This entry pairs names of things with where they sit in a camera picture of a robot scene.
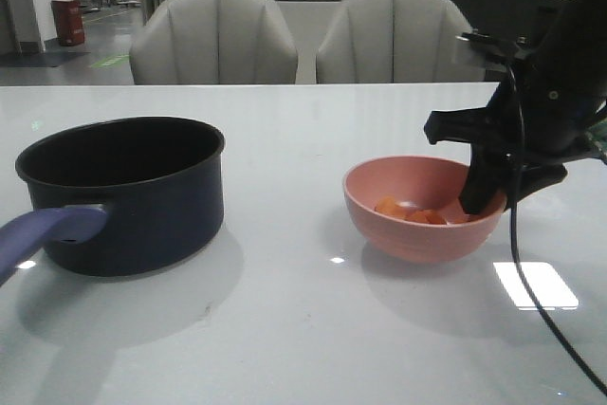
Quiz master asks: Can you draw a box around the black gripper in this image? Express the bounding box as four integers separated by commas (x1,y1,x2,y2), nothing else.
423,44,606,214

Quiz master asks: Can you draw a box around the orange ham slice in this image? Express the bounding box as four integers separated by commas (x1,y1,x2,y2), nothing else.
374,195,417,220
407,210,448,225

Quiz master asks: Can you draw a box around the pink bowl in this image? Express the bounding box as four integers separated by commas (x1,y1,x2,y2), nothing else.
343,156,506,264

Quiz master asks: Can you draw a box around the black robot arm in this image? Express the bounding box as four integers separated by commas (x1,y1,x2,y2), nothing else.
424,0,606,214

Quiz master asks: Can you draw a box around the right beige chair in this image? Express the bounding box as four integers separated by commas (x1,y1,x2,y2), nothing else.
316,0,485,83

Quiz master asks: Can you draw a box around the beige chair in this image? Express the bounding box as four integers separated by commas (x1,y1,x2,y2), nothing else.
129,0,299,85
316,0,485,83

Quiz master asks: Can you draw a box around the left beige chair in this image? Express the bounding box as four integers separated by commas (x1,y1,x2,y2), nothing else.
129,0,299,85

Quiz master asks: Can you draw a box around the dark blue saucepan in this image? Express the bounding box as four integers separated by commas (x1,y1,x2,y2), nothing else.
1,117,225,280

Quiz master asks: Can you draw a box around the red trash bin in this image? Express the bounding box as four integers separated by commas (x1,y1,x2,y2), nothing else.
51,0,85,46

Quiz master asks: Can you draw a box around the black cable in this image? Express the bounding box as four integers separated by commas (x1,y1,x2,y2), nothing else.
502,61,607,396

